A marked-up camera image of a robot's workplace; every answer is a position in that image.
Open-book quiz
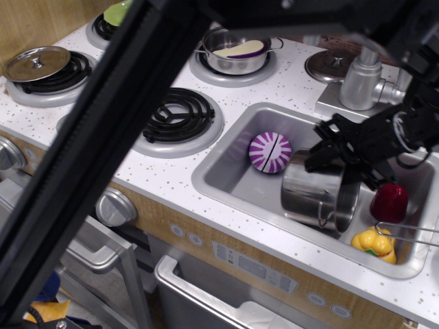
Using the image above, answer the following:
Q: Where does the large silver oven dial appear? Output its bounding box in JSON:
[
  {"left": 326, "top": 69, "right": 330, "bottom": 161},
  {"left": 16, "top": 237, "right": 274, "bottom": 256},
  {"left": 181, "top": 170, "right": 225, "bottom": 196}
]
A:
[{"left": 95, "top": 187, "right": 138, "bottom": 227}]

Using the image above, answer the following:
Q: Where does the steel pot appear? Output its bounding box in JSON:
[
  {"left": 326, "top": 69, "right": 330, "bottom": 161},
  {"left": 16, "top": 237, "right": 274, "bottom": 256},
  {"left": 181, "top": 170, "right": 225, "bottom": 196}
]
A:
[
  {"left": 195, "top": 27, "right": 284, "bottom": 75},
  {"left": 281, "top": 149, "right": 361, "bottom": 234}
]

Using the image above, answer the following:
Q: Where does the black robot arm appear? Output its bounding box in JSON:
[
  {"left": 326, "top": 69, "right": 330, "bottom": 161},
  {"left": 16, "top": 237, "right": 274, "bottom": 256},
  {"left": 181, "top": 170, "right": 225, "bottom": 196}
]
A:
[{"left": 200, "top": 1, "right": 438, "bottom": 190}]

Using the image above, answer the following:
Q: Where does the black foreground frame bar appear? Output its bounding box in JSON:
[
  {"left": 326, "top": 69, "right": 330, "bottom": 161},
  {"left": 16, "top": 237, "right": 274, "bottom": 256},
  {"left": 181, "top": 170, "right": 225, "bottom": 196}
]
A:
[{"left": 1, "top": 1, "right": 211, "bottom": 328}]

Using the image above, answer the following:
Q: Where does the yellow toy pepper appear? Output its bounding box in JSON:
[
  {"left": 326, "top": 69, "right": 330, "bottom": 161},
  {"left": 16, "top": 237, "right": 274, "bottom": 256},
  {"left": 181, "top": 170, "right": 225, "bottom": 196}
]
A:
[{"left": 351, "top": 227, "right": 397, "bottom": 265}]

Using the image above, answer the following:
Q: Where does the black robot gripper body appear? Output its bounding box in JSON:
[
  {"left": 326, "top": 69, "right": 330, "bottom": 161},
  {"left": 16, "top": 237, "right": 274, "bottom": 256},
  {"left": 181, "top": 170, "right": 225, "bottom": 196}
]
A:
[{"left": 314, "top": 105, "right": 420, "bottom": 191}]

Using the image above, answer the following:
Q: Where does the black rear left burner coil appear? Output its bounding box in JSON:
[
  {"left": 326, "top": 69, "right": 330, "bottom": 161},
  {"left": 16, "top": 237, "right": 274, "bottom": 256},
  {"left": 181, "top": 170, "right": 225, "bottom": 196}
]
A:
[{"left": 93, "top": 14, "right": 117, "bottom": 41}]

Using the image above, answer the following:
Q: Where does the steel lid on left burner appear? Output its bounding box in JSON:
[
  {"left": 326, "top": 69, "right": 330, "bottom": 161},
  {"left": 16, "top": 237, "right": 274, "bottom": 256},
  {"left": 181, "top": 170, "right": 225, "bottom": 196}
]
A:
[{"left": 3, "top": 46, "right": 71, "bottom": 82}]

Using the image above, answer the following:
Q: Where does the red toy pepper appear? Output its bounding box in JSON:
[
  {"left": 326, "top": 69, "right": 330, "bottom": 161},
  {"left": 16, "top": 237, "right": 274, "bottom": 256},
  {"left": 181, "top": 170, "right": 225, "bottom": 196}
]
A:
[{"left": 370, "top": 184, "right": 409, "bottom": 223}]

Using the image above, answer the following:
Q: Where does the silver toy faucet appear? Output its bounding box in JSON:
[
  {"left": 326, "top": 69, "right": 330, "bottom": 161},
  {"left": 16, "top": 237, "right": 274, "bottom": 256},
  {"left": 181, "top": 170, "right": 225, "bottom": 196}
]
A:
[{"left": 314, "top": 44, "right": 409, "bottom": 125}]

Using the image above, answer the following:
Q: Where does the green plastic plate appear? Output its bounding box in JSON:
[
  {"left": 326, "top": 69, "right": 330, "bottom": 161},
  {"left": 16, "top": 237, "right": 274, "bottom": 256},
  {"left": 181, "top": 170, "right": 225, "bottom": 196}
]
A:
[{"left": 104, "top": 1, "right": 132, "bottom": 27}]

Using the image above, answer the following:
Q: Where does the black front right burner coil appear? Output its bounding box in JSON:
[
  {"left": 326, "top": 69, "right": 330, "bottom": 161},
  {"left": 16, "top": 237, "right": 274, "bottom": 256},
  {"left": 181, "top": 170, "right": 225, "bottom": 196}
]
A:
[{"left": 142, "top": 88, "right": 215, "bottom": 143}]

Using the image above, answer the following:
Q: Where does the steel pot lid by faucet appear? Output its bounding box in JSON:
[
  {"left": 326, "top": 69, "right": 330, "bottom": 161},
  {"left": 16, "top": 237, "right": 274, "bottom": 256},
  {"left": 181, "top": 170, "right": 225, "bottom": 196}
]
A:
[{"left": 305, "top": 50, "right": 355, "bottom": 84}]

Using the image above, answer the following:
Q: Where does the steel pot on stove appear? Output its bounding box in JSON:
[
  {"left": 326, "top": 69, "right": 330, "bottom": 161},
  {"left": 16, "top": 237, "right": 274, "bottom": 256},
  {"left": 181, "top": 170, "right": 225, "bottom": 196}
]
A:
[{"left": 195, "top": 27, "right": 284, "bottom": 75}]

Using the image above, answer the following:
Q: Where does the black burner coil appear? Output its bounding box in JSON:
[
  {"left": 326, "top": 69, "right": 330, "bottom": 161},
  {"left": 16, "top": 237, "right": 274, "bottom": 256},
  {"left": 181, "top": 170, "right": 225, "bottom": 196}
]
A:
[
  {"left": 142, "top": 88, "right": 215, "bottom": 143},
  {"left": 19, "top": 51, "right": 93, "bottom": 94},
  {"left": 93, "top": 14, "right": 117, "bottom": 41}
]

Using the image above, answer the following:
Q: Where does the black front left burner coil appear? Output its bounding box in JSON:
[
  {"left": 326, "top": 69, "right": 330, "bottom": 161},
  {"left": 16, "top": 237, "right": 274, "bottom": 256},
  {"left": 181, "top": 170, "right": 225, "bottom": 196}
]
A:
[{"left": 19, "top": 51, "right": 93, "bottom": 94}]

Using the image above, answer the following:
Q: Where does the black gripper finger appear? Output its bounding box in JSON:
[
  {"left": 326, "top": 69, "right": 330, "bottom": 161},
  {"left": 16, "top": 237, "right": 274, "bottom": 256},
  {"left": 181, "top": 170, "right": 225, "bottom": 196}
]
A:
[
  {"left": 305, "top": 140, "right": 346, "bottom": 172},
  {"left": 342, "top": 163, "right": 361, "bottom": 184}
]

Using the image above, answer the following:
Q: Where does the silver dishwasher door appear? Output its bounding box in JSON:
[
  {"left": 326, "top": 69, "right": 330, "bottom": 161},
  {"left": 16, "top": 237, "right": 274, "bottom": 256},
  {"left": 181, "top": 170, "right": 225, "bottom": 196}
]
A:
[{"left": 154, "top": 253, "right": 309, "bottom": 329}]

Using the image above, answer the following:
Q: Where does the purple white striped ball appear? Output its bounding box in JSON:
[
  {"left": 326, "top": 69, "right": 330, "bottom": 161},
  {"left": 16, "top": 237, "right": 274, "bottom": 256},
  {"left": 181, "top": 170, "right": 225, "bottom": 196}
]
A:
[{"left": 248, "top": 132, "right": 293, "bottom": 174}]

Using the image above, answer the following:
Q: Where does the purple eggplant slice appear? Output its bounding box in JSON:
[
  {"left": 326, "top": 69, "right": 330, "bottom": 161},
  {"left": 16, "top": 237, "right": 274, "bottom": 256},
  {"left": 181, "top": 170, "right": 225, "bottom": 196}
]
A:
[{"left": 213, "top": 40, "right": 265, "bottom": 58}]

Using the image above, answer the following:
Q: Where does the silver oven door handle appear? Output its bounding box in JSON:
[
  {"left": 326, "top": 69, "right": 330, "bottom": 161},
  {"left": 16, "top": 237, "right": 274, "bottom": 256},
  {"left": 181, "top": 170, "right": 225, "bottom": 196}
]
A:
[{"left": 64, "top": 219, "right": 134, "bottom": 275}]

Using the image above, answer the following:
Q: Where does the metal wire handle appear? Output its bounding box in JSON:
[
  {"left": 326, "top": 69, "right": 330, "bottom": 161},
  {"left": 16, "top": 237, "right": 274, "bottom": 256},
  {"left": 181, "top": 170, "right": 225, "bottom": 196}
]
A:
[{"left": 373, "top": 221, "right": 438, "bottom": 247}]

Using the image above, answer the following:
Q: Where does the blue tool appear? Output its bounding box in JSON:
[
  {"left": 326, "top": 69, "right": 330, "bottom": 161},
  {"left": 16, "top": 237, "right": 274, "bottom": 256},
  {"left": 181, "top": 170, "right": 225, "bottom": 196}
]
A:
[{"left": 34, "top": 271, "right": 60, "bottom": 302}]

